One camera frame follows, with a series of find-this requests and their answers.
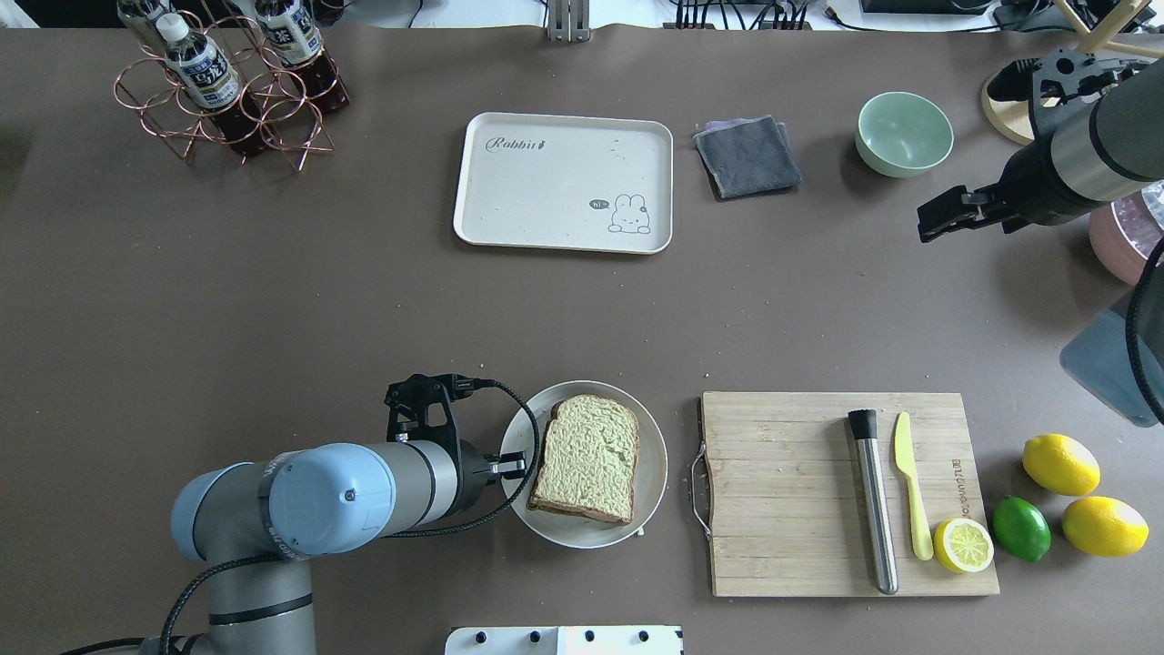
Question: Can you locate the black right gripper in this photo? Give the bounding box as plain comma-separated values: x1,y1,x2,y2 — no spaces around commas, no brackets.
916,48,1149,244

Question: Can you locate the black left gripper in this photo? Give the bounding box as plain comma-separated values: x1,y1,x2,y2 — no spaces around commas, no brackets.
384,373,528,519

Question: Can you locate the plain toast slice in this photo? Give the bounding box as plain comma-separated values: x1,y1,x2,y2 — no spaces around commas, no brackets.
527,394,640,526

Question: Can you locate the white round plate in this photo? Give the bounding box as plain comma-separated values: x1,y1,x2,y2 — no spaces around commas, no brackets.
501,380,667,549

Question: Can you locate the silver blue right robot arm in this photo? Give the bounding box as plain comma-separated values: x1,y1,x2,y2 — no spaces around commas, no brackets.
918,48,1163,428

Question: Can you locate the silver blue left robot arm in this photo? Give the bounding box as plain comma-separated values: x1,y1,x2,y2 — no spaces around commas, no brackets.
139,373,542,654

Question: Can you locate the cream rabbit tray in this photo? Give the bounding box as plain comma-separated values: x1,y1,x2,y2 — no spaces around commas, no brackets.
453,112,674,256

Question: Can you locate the wooden mug tree stand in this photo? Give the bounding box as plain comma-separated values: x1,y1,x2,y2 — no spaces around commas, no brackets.
978,1,1161,145

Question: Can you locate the green ceramic bowl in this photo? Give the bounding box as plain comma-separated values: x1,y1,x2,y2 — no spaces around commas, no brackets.
856,91,954,178

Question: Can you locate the pink bowl with ice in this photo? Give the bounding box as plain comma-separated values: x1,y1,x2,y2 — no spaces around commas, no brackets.
1090,181,1163,286

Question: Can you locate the grey folded cloth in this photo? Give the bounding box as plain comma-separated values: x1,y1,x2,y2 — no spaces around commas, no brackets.
693,115,803,200

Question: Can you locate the steel muddler black tip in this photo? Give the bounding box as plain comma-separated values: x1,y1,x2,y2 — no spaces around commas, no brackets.
849,408,899,596

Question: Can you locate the whole yellow lemon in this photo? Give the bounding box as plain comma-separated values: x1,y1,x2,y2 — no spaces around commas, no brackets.
1062,494,1150,557
1022,434,1102,497

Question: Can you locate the wooden cutting board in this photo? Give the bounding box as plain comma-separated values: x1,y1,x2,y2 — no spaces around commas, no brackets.
701,391,1000,598

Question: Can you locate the green lime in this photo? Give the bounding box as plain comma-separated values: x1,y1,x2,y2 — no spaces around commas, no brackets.
991,494,1052,563

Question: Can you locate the halved lemon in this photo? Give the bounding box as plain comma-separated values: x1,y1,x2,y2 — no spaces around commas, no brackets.
934,518,995,575

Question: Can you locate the yellow plastic knife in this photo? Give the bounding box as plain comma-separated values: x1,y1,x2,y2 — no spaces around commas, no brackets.
893,413,934,560

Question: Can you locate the tea bottle middle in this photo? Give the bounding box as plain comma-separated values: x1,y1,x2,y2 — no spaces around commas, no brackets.
255,1,350,115

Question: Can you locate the tea bottle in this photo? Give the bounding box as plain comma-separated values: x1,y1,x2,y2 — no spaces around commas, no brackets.
156,13,267,156
115,0,172,55
255,1,350,115

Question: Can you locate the tea bottle front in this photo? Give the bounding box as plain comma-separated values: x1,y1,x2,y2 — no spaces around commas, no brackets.
156,13,267,156

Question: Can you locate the tea bottle back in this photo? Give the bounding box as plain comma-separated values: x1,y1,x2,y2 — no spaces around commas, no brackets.
115,0,172,55

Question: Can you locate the black camera cable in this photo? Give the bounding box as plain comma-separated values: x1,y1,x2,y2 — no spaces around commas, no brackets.
55,378,542,655

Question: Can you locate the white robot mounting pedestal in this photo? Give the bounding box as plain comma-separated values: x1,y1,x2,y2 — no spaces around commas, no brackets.
443,622,684,654

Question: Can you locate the copper wire bottle rack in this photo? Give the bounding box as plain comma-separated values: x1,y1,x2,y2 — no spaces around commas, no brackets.
114,1,350,171

